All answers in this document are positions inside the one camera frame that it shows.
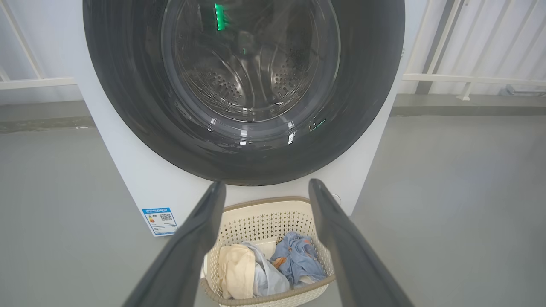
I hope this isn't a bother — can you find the white railing frame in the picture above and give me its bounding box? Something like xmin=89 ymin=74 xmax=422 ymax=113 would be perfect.
xmin=402 ymin=0 xmax=546 ymax=101
xmin=0 ymin=0 xmax=77 ymax=90

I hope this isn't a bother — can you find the perforated steel drum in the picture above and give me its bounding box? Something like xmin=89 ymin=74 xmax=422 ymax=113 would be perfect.
xmin=175 ymin=0 xmax=325 ymax=122

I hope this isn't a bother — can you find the dark round washing machine door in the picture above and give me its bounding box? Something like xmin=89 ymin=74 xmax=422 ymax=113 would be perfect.
xmin=82 ymin=0 xmax=406 ymax=187

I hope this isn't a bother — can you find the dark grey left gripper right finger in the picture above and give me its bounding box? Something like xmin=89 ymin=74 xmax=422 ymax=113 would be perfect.
xmin=308 ymin=178 xmax=415 ymax=307

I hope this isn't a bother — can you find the blue energy label sticker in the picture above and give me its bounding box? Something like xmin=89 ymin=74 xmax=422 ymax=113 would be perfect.
xmin=142 ymin=207 xmax=179 ymax=236

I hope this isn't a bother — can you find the cream garment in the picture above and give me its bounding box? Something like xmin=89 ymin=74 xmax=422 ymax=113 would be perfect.
xmin=218 ymin=244 xmax=256 ymax=300

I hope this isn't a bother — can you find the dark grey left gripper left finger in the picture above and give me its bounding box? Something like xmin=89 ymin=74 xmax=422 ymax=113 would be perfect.
xmin=123 ymin=180 xmax=227 ymax=307

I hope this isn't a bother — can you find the white and light blue garment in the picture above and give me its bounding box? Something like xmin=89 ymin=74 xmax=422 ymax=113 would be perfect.
xmin=241 ymin=241 xmax=290 ymax=298

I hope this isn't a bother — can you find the cream perforated laundry basket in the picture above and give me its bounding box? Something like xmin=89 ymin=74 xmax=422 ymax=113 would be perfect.
xmin=200 ymin=196 xmax=337 ymax=307

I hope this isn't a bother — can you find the white washing machine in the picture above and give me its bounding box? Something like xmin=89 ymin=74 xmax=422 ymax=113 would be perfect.
xmin=73 ymin=0 xmax=410 ymax=237

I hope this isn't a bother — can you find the blue patterned garment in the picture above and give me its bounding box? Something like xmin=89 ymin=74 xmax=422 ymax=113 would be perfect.
xmin=270 ymin=232 xmax=327 ymax=288

